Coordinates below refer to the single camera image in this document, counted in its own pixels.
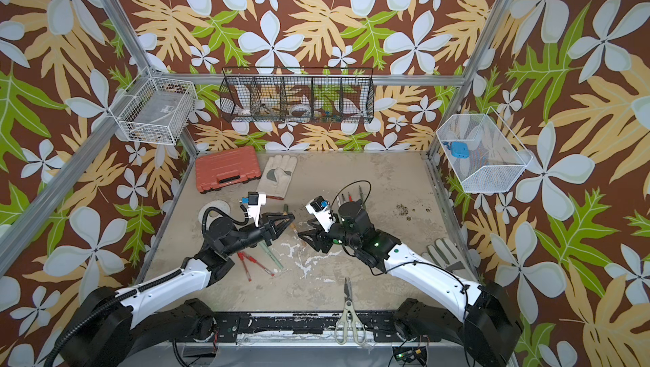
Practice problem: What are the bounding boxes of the grey striped work glove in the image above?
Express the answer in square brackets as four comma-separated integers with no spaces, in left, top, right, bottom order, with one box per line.
[422,238,474,280]

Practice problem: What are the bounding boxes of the white tape roll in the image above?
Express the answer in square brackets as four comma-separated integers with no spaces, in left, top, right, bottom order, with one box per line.
[197,200,230,226]

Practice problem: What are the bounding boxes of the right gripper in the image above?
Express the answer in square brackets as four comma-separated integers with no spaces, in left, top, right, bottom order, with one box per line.
[297,216,363,255]

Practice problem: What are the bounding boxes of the black wire basket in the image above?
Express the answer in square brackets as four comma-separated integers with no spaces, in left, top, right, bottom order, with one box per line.
[217,67,376,123]

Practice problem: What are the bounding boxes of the blue object in basket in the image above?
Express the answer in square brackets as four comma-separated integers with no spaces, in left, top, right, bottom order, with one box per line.
[449,142,470,159]

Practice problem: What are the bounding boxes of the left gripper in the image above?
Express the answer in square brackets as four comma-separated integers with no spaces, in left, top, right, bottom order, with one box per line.
[223,211,292,258]

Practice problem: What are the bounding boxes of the white-handled scissors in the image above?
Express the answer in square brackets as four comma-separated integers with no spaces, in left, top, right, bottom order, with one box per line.
[334,277,367,346]

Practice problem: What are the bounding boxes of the white wire basket left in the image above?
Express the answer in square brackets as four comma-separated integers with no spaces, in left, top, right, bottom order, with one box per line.
[109,68,198,145]

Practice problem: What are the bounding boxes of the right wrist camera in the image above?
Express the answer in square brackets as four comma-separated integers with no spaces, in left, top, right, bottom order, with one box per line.
[306,196,336,233]

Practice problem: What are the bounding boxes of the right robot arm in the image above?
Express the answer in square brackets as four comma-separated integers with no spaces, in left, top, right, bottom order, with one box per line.
[299,196,523,366]

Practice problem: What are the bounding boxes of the white mesh basket right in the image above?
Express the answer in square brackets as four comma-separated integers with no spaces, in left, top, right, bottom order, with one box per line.
[436,110,534,194]

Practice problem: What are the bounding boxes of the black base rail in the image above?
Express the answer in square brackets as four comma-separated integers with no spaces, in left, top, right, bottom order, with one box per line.
[202,309,404,344]

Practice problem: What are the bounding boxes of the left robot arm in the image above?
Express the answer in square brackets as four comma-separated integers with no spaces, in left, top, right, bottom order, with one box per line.
[44,213,295,366]

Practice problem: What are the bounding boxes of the light green pen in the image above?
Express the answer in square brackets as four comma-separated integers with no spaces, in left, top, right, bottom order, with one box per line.
[260,242,284,271]

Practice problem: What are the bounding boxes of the red plastic tool case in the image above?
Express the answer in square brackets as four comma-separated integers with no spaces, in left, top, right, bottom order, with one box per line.
[196,146,262,194]

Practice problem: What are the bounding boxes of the beige work glove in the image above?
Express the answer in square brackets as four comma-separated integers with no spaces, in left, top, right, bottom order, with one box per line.
[257,155,298,200]

